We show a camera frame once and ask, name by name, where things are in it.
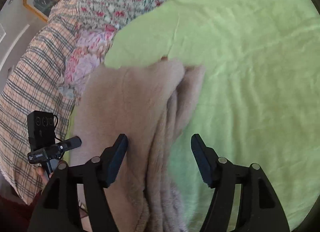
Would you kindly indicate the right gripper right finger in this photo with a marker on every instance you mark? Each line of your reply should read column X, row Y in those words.
column 259, row 208

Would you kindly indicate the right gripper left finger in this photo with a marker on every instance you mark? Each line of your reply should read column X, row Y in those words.
column 57, row 208

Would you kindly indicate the beige fuzzy sweater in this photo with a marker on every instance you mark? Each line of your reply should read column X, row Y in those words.
column 151, row 106

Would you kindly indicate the person's left hand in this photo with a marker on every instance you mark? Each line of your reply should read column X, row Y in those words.
column 43, row 175

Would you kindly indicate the plaid checked blanket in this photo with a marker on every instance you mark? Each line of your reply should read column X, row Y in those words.
column 33, row 86

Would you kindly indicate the pink peony floral pillow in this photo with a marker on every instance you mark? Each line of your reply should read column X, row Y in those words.
column 88, row 54

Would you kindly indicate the light green bed sheet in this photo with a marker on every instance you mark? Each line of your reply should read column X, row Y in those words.
column 259, row 100

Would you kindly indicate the black camera box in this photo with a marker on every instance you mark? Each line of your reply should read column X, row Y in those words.
column 41, row 130

